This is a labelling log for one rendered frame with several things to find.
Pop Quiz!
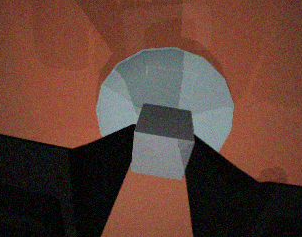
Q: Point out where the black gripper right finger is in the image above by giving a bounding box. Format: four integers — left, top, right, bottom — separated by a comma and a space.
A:
185, 134, 302, 237

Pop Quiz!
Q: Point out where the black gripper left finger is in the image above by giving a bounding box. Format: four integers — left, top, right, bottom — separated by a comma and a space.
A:
0, 124, 136, 237

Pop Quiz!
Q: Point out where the grey cube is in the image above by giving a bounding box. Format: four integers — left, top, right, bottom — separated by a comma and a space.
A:
131, 103, 195, 180

